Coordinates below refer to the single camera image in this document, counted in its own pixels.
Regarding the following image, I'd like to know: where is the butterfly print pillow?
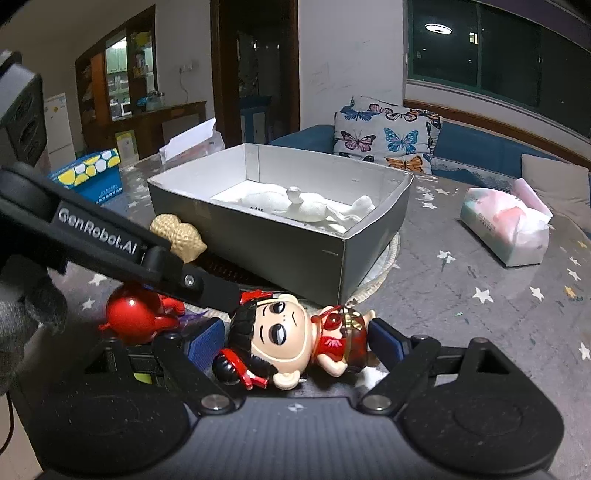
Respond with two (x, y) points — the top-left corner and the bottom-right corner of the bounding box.
(334, 96), (443, 175)

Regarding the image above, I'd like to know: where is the red round toy figure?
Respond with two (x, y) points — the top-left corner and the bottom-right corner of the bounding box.
(98, 284), (185, 345)

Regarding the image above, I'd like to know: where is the white open paper box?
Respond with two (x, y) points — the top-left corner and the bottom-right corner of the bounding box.
(159, 117), (225, 164)

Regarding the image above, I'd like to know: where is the round woven placemat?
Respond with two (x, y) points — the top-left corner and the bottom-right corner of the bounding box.
(346, 233), (401, 307)

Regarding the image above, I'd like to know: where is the pastel tissue pack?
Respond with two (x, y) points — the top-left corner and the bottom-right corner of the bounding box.
(460, 178), (553, 267)

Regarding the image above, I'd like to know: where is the blue yellow tissue box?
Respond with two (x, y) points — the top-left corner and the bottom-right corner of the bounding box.
(48, 149), (123, 204)

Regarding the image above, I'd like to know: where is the green round toy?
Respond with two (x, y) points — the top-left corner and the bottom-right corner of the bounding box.
(134, 373), (152, 385)

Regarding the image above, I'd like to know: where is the white refrigerator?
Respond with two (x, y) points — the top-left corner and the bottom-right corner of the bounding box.
(44, 93), (76, 171)

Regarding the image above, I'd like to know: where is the beige peanut toy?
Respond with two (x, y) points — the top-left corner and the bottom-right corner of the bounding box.
(149, 214), (207, 263)

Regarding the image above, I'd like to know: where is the blue sofa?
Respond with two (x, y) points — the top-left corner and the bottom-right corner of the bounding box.
(268, 120), (591, 186)

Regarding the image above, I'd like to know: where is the grey cardboard storage box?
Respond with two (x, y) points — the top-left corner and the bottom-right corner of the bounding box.
(147, 144), (414, 305)

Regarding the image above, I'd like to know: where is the white plush rabbit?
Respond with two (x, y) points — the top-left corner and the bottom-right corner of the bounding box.
(213, 180), (376, 234)

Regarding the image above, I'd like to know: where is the grey cushion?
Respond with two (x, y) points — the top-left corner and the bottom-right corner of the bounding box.
(521, 154), (590, 231)

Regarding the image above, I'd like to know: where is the red dress doll figure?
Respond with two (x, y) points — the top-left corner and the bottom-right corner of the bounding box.
(212, 290), (377, 390)

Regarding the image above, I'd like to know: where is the wooden sideboard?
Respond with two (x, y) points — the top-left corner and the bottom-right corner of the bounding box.
(82, 101), (206, 158)

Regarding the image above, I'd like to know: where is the wooden display cabinet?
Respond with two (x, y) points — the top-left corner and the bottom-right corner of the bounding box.
(75, 6), (157, 125)

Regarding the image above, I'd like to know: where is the grey gloved left hand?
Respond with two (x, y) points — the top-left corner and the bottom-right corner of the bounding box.
(0, 255), (67, 396)

